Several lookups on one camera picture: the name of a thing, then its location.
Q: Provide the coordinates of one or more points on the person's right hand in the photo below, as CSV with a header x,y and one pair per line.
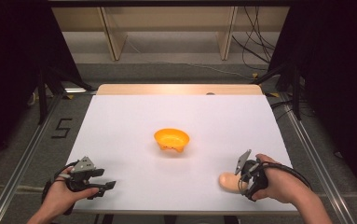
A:
x,y
280,185

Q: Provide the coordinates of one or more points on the beige bread roll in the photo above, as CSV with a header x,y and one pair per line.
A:
x,y
229,182

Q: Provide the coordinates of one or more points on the aluminium floor rail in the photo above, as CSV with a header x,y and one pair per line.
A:
x,y
319,155
20,161

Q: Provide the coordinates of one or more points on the black curtain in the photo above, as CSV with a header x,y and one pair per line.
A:
x,y
8,77
340,77

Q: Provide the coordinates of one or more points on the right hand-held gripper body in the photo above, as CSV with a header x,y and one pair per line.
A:
x,y
254,175

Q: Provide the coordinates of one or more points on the wooden table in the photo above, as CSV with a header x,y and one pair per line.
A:
x,y
154,89

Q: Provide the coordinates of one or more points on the person's left hand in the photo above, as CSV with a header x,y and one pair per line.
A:
x,y
64,197

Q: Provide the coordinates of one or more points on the orange plastic bowl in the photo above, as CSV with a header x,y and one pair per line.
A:
x,y
171,139

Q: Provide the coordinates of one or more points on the beige wooden shelf unit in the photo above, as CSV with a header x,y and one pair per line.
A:
x,y
173,18

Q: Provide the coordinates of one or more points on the white table mat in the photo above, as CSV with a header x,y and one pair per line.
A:
x,y
179,118

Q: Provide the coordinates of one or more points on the black tape floor mark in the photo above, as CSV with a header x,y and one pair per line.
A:
x,y
61,128

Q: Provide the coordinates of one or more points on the black metal stand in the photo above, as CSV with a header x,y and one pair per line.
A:
x,y
295,93
42,96

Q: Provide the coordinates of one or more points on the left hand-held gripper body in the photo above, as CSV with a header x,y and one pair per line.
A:
x,y
81,174

